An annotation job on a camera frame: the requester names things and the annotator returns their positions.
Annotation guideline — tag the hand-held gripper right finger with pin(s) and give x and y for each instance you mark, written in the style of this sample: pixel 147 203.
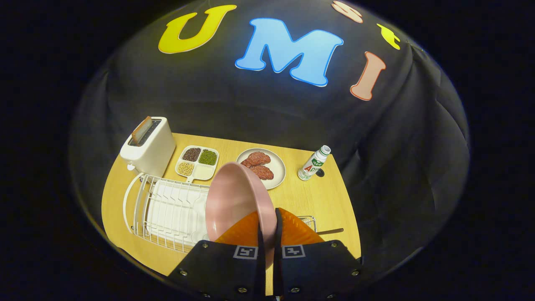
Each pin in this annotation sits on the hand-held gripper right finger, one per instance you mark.
pixel 317 267

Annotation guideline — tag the white bottle with green label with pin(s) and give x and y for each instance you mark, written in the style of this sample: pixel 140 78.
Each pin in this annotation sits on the white bottle with green label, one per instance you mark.
pixel 311 165

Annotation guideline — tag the white drain tray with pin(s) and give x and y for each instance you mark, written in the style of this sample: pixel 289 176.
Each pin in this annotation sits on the white drain tray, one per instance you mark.
pixel 175 209

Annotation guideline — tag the yellow beans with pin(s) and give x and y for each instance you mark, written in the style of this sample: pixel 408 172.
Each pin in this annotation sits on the yellow beans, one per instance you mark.
pixel 186 168

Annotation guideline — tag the pink plate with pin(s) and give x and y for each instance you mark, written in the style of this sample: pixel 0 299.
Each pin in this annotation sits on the pink plate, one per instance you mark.
pixel 234 196

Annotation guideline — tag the brown toast slice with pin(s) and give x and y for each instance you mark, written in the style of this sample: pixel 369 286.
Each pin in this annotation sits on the brown toast slice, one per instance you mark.
pixel 141 131

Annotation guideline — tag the green beans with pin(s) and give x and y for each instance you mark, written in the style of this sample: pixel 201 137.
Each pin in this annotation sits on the green beans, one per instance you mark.
pixel 207 157

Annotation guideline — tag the white toaster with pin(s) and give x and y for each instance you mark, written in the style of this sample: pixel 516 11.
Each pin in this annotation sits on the white toaster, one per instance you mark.
pixel 152 152

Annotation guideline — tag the red-brown meat piece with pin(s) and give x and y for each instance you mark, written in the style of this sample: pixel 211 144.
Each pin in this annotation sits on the red-brown meat piece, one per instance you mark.
pixel 263 172
pixel 257 159

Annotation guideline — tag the white compartment tray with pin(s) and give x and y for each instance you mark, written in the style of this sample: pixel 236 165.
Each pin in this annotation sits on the white compartment tray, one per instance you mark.
pixel 205 171

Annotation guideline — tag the dark red beans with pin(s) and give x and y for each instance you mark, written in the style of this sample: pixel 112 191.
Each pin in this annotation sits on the dark red beans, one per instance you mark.
pixel 192 154

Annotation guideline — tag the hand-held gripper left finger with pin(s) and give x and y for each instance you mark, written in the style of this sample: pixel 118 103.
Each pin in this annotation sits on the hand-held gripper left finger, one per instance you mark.
pixel 217 267

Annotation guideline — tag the beige round plate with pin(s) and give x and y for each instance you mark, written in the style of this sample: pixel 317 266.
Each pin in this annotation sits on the beige round plate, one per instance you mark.
pixel 278 165

